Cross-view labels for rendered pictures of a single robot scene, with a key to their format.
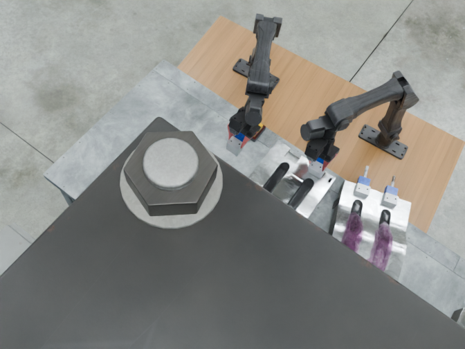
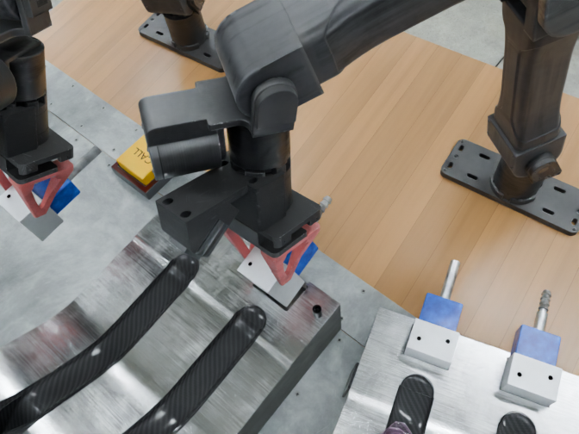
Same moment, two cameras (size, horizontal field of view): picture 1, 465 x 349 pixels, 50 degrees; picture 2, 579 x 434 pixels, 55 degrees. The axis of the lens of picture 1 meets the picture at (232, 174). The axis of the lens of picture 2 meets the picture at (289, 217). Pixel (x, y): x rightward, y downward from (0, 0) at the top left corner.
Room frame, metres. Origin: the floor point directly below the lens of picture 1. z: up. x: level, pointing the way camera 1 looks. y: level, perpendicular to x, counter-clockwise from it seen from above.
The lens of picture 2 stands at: (0.65, -0.43, 1.49)
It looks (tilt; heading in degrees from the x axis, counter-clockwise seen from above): 60 degrees down; 23
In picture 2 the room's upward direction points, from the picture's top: 11 degrees counter-clockwise
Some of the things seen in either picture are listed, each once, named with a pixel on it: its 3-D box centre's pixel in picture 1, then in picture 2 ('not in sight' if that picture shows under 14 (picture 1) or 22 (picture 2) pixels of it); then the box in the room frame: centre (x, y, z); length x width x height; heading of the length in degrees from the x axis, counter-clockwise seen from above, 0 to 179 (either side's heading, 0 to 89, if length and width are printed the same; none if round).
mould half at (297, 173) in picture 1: (268, 209); (111, 411); (0.70, -0.15, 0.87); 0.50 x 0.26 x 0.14; 154
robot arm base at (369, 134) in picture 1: (386, 137); (520, 171); (1.12, -0.58, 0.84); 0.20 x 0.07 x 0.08; 69
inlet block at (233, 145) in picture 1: (242, 137); (59, 183); (0.94, -0.01, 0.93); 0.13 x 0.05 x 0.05; 154
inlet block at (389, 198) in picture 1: (391, 190); (536, 342); (0.88, -0.60, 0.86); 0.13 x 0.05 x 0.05; 171
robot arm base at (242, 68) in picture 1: (257, 68); (185, 23); (1.33, -0.02, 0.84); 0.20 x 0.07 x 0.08; 69
